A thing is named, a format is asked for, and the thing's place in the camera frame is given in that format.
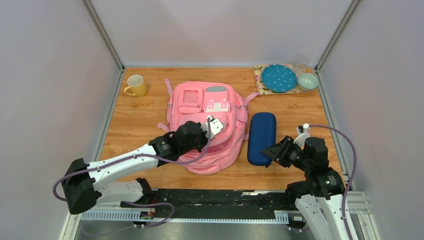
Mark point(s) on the clear drinking glass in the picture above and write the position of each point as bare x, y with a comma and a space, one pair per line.
300, 62

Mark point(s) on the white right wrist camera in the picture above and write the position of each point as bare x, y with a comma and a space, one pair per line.
303, 134

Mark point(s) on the floral placemat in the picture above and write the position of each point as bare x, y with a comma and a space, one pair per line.
262, 90

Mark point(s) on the blue glasses case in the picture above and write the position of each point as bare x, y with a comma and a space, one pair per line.
262, 135

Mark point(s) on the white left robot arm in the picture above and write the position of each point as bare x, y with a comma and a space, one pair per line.
81, 186

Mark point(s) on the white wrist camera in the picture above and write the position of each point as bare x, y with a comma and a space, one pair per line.
303, 134
212, 126

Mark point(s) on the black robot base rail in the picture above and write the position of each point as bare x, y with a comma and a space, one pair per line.
223, 204

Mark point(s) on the blue polka dot plate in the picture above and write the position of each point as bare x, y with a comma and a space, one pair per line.
279, 78

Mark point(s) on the pale green bowl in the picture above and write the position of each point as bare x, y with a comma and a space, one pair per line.
307, 82

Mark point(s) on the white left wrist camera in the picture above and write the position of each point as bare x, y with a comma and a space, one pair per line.
212, 126

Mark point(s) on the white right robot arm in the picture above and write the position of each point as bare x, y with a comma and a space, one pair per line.
321, 197

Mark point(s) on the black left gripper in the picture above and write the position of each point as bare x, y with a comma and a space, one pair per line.
205, 140

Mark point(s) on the yellow mug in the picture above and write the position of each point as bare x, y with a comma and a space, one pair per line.
135, 86

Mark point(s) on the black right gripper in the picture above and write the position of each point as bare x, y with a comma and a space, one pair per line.
278, 153

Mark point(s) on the pink student backpack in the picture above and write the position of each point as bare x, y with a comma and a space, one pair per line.
220, 108

